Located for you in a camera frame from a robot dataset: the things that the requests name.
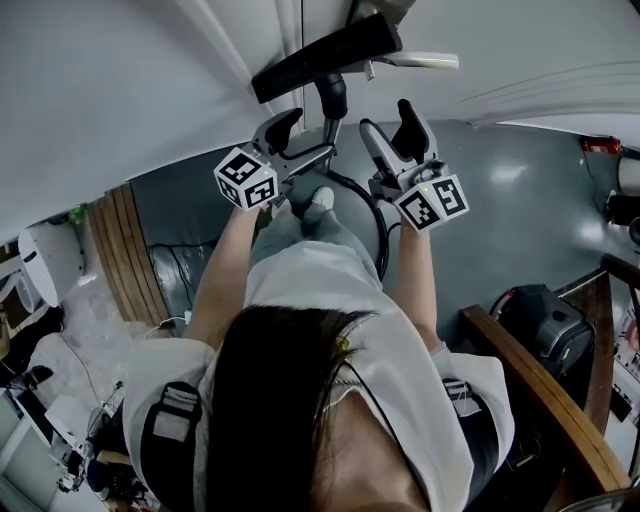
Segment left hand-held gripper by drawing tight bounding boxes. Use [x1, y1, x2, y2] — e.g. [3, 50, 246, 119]
[213, 107, 337, 211]

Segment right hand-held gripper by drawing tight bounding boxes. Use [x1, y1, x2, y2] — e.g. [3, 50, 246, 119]
[359, 99, 471, 232]

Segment shiny metal tube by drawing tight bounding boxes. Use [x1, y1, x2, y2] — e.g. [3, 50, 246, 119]
[322, 114, 344, 147]

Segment person's left forearm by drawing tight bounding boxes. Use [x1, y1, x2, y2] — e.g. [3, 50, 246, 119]
[182, 204, 261, 349]

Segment person's right forearm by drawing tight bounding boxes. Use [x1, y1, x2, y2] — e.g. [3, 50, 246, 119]
[389, 227, 446, 354]

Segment black plastic device housing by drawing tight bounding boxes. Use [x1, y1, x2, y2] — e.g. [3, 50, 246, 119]
[489, 283, 596, 381]

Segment grey trousers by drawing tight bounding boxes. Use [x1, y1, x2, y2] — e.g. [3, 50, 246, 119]
[249, 197, 379, 281]

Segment white door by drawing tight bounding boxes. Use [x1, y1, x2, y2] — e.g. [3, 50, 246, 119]
[299, 0, 640, 129]

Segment wooden slatted panel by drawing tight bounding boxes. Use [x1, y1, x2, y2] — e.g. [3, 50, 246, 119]
[87, 183, 174, 324]

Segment white charger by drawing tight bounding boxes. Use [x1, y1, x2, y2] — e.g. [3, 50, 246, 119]
[149, 309, 194, 331]

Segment red fire extinguisher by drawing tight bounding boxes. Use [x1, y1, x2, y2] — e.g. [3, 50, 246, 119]
[579, 137, 622, 156]

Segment white shirt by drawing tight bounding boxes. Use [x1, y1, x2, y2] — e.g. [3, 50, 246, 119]
[122, 239, 516, 512]

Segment white paper roll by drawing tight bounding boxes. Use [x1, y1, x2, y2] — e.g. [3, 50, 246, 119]
[617, 157, 640, 194]

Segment black box device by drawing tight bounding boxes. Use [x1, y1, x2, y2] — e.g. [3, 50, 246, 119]
[604, 193, 640, 226]

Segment white domed device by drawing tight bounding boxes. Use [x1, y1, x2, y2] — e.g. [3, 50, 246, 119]
[17, 222, 86, 309]

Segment brown wooden furniture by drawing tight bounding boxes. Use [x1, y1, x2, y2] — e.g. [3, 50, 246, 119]
[459, 254, 640, 512]

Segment silver door handle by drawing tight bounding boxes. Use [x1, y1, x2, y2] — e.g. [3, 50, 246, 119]
[347, 0, 460, 81]

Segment black floor cable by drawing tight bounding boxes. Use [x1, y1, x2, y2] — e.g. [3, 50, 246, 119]
[147, 242, 204, 321]

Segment black neck cord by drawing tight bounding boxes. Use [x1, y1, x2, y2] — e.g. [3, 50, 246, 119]
[324, 362, 404, 446]

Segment black harness strap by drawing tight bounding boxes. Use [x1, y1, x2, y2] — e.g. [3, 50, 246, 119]
[139, 380, 204, 512]
[442, 377, 501, 481]

